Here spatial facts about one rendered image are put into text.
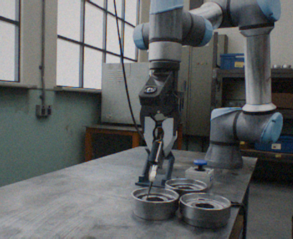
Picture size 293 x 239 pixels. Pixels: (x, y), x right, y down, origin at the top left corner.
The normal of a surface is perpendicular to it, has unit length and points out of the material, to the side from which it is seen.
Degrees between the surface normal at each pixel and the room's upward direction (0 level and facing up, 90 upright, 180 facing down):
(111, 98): 90
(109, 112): 90
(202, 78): 90
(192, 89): 90
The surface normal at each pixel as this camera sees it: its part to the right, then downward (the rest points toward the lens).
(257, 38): -0.33, 0.26
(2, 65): 0.92, 0.06
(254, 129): -0.67, 0.24
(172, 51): 0.36, 0.07
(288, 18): -0.40, 0.04
